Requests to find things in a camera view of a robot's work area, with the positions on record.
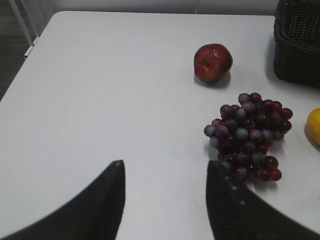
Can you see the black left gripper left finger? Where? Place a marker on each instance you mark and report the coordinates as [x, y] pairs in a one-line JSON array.
[[94, 214]]

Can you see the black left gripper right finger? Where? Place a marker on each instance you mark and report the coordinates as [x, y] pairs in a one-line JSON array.
[[236, 213]]

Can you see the purple grape bunch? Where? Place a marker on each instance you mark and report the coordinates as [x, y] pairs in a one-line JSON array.
[[244, 134]]

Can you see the black woven basket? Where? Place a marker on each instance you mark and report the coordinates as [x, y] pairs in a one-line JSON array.
[[297, 42]]

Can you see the orange yellow mango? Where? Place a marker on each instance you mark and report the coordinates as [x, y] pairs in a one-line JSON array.
[[313, 125]]

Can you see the dark red apple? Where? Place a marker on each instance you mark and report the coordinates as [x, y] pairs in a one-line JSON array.
[[212, 62]]

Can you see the white metal frame leg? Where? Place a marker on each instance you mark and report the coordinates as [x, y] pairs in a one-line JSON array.
[[32, 16]]

